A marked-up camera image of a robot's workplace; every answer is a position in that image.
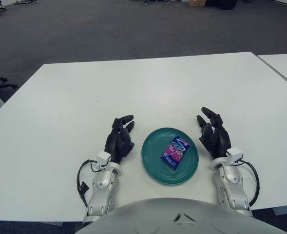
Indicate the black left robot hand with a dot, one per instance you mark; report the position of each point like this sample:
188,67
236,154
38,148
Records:
117,143

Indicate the black chair wheel base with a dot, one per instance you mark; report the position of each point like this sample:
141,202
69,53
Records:
24,2

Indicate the blue purple gum pack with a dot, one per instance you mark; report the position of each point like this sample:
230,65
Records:
175,153

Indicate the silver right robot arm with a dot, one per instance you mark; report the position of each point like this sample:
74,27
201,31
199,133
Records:
232,182

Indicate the silver robot torso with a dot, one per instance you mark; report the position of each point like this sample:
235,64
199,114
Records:
177,219

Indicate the brown cardboard box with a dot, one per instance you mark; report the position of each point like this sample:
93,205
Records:
197,3

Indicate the teal green round plate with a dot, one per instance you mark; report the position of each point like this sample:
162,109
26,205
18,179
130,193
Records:
153,156

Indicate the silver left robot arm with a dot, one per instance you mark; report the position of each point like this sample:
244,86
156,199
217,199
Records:
103,182

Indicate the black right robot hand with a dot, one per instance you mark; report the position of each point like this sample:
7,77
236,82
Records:
217,141

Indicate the black background furniture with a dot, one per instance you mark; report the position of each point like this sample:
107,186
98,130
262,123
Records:
221,3

